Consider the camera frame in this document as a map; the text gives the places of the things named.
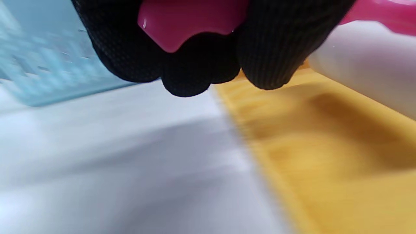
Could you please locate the yellow square towel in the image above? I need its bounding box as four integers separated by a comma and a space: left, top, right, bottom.
213, 60, 416, 234

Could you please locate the light blue plastic basket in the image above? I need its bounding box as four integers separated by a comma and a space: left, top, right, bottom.
0, 0, 137, 107

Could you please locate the person's left hand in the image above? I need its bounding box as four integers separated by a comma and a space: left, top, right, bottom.
71, 0, 356, 97

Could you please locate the pink lint roller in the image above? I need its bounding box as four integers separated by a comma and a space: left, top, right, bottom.
137, 0, 416, 121

